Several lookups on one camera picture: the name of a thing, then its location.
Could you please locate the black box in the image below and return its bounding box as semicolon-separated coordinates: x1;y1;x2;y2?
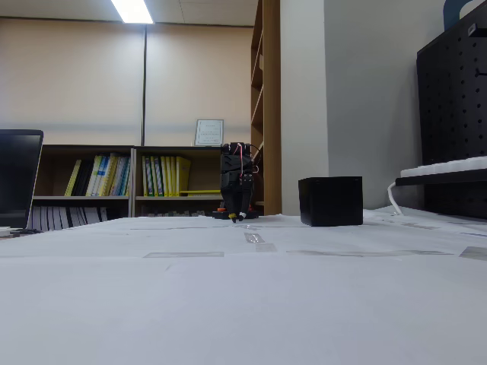
298;176;364;228

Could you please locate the wide yellow binder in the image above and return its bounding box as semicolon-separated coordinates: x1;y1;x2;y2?
176;155;193;198

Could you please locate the framed white certificate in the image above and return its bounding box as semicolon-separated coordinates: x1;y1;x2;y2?
194;118;225;148

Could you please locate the low wooden bookshelf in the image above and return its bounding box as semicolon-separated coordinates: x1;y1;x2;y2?
131;145;235;218
31;143;137;232

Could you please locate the green white binder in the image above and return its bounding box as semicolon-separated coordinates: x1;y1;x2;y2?
149;154;164;198

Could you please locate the white paper table cover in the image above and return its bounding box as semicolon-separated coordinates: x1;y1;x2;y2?
0;207;487;365

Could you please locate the pale blue book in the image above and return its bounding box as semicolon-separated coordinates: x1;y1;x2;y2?
112;155;132;198

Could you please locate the tall wooden bookshelf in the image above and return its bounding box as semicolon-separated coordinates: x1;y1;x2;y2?
250;0;282;217

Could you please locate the white yellow book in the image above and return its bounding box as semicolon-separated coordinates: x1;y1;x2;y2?
85;154;106;198

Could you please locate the black book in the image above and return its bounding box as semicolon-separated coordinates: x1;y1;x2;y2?
71;159;95;198

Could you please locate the thin yellow book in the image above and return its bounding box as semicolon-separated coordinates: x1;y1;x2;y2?
63;159;83;198

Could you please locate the white binders row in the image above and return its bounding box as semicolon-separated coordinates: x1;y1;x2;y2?
31;205;110;232

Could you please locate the black shelf ledge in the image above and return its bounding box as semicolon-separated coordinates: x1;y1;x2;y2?
394;173;487;188

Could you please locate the ceiling light panel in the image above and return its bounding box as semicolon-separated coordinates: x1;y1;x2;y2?
110;0;156;26

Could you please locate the laptop screen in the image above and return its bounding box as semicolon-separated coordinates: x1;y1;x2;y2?
0;129;45;230

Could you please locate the black pegboard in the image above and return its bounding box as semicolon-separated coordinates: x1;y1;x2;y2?
415;2;487;221

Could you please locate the blue rounded object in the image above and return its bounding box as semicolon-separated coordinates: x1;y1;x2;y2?
443;0;476;32

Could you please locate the red servo cable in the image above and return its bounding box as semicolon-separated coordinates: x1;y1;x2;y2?
234;142;245;178

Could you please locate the thin black wall pole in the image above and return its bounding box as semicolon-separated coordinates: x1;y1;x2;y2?
142;23;149;148

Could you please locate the white power strip cable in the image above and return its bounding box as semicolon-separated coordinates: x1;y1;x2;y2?
387;180;405;217

